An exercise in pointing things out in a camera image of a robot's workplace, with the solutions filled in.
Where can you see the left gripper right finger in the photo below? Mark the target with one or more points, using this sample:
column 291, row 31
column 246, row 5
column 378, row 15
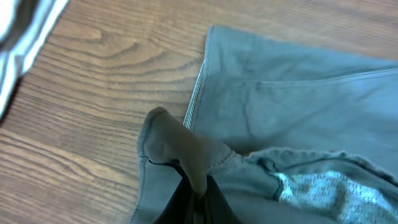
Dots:
column 216, row 208

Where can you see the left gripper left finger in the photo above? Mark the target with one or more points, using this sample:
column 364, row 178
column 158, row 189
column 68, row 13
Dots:
column 179, row 209

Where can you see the grey shorts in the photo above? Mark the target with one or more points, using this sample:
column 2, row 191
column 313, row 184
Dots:
column 291, row 134

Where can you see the folded beige shorts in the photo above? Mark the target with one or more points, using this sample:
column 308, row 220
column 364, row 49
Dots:
column 25, row 26

